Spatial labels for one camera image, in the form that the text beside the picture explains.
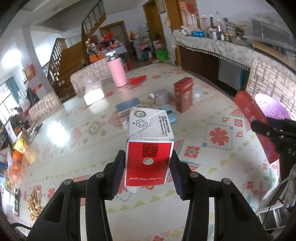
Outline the red crumpled paper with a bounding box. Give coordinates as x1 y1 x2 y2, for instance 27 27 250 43
128 75 147 85

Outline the small blue pack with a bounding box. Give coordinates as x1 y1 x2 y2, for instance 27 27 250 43
161 106 177 123

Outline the patterned chair right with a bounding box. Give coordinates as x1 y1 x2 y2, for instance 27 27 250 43
246 58 295 120

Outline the long covered sideboard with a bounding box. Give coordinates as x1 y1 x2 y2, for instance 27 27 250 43
172 30 295 85

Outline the wooden staircase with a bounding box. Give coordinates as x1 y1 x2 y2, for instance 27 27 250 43
47 1 106 102

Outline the white tissue pack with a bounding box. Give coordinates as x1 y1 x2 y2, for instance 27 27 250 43
83 78 105 105

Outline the patterned chair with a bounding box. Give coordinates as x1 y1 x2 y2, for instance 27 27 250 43
246 58 295 120
27 91 63 123
70 59 112 97

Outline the patterned chair left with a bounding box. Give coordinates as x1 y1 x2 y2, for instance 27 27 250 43
27 91 63 123

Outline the red white KFC box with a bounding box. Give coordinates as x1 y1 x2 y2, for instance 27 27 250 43
125 108 174 193

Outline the small metal tin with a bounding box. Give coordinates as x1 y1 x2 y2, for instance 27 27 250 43
149 89 170 106

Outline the patterned chair far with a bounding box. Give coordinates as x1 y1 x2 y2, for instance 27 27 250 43
70 59 112 97

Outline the pink thermos bottle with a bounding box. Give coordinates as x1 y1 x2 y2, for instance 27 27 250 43
105 50 127 87

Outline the red cigarette carton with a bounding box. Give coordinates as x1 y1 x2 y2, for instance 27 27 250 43
174 77 193 113

